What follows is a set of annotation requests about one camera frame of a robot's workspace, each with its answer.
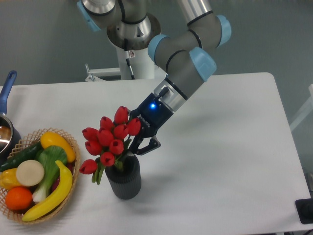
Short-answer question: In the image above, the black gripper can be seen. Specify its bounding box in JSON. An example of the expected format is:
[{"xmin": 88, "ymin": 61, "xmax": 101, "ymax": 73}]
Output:
[{"xmin": 127, "ymin": 93, "xmax": 174, "ymax": 156}]

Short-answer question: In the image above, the red tulip bouquet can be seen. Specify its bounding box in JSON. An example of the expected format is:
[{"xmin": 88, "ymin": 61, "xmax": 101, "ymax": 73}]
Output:
[{"xmin": 79, "ymin": 106, "xmax": 141, "ymax": 185}]

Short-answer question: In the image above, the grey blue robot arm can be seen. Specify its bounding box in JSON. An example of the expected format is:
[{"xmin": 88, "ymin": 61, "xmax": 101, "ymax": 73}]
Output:
[{"xmin": 77, "ymin": 0, "xmax": 231, "ymax": 156}]

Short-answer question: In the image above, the dark grey ribbed vase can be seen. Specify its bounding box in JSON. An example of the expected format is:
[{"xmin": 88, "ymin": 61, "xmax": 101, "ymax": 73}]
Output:
[{"xmin": 105, "ymin": 156, "xmax": 141, "ymax": 200}]

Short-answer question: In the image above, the yellow banana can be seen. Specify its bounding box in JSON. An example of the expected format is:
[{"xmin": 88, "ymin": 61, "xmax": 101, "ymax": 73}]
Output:
[{"xmin": 22, "ymin": 160, "xmax": 73, "ymax": 222}]

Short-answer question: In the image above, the green bok choy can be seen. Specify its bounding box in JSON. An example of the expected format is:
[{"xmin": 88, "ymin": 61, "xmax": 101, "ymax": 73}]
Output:
[{"xmin": 32, "ymin": 145, "xmax": 67, "ymax": 204}]

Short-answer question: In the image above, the woven wicker basket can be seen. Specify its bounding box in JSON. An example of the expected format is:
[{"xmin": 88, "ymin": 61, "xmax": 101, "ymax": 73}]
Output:
[{"xmin": 0, "ymin": 128, "xmax": 81, "ymax": 225}]

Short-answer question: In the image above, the green cucumber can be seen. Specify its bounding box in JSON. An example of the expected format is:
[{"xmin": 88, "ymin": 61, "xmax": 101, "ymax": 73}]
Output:
[{"xmin": 0, "ymin": 142, "xmax": 43, "ymax": 172}]

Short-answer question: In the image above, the beige round disc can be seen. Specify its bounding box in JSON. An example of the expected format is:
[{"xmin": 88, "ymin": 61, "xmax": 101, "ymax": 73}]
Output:
[{"xmin": 16, "ymin": 160, "xmax": 45, "ymax": 187}]

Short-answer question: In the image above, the orange fruit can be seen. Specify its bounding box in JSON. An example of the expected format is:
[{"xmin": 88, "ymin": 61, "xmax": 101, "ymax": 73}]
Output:
[{"xmin": 5, "ymin": 187, "xmax": 33, "ymax": 211}]

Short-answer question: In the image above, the yellow bell pepper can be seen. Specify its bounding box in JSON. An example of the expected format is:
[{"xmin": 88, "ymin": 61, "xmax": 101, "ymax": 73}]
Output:
[{"xmin": 0, "ymin": 168, "xmax": 22, "ymax": 190}]

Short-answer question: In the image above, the black device at table edge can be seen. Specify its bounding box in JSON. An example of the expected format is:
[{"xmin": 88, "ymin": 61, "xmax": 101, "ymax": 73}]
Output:
[{"xmin": 295, "ymin": 198, "xmax": 313, "ymax": 224}]

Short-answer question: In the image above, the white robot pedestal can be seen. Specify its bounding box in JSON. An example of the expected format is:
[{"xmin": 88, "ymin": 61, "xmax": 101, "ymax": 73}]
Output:
[{"xmin": 85, "ymin": 47, "xmax": 166, "ymax": 82}]

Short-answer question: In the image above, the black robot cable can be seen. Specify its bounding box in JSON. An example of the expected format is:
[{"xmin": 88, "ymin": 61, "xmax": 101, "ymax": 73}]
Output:
[{"xmin": 123, "ymin": 38, "xmax": 136, "ymax": 80}]

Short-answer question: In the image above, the blue handled saucepan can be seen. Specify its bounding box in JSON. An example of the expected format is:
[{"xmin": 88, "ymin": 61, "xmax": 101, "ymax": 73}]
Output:
[{"xmin": 0, "ymin": 70, "xmax": 21, "ymax": 164}]

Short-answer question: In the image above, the white frame at right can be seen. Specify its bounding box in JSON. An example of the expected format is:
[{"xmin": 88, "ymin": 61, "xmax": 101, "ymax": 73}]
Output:
[{"xmin": 289, "ymin": 84, "xmax": 313, "ymax": 132}]

